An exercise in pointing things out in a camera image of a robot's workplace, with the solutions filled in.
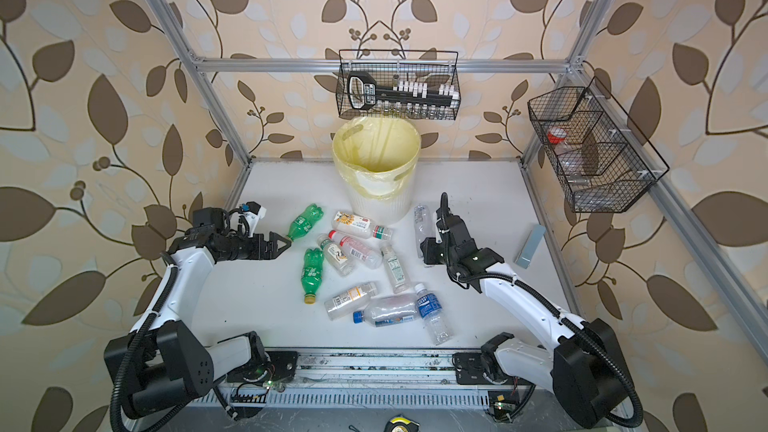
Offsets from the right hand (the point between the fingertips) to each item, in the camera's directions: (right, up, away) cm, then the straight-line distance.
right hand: (427, 248), depth 84 cm
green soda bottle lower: (-33, -8, +1) cm, 34 cm away
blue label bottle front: (+1, -17, -5) cm, 18 cm away
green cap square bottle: (-27, -3, +5) cm, 28 cm away
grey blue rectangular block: (+33, -1, +8) cm, 34 cm away
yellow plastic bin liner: (-16, +29, +21) cm, 39 cm away
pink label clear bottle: (-18, -3, +5) cm, 19 cm away
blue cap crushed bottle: (-11, -17, -1) cm, 20 cm away
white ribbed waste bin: (-11, +9, +18) cm, 23 cm away
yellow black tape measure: (-8, -35, -19) cm, 41 cm away
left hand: (-43, +2, -2) cm, 43 cm away
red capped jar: (+35, +31, -3) cm, 47 cm away
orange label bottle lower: (-21, -14, -3) cm, 26 cm away
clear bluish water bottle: (-1, +6, +2) cm, 6 cm away
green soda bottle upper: (-39, +6, +13) cm, 41 cm away
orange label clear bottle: (-22, +5, +12) cm, 26 cm away
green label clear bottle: (-9, -8, +1) cm, 12 cm away
